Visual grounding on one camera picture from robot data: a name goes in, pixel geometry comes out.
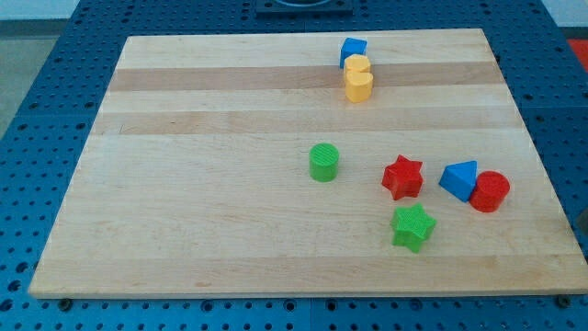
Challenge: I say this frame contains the red cylinder block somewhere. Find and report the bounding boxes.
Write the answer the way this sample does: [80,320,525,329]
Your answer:
[469,171,510,212]

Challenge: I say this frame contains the green star block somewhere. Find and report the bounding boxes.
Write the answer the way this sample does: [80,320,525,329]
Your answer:
[390,203,437,254]

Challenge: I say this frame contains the wooden board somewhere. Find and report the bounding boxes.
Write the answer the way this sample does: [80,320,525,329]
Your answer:
[28,29,587,299]

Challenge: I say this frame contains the yellow heart block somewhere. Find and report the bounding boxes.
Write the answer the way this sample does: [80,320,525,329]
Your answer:
[345,71,374,103]

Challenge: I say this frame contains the red star block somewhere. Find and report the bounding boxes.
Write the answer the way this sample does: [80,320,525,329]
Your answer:
[381,154,424,200]

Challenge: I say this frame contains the blue triangle block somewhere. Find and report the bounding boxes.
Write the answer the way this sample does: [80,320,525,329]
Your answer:
[438,160,478,202]

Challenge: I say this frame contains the blue cube block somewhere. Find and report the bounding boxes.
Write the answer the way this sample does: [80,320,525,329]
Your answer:
[339,38,368,69]

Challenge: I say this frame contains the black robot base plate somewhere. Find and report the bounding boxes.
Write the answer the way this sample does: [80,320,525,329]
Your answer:
[254,0,354,17]

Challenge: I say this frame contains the green cylinder block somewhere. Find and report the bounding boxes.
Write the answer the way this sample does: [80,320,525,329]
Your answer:
[309,143,339,182]

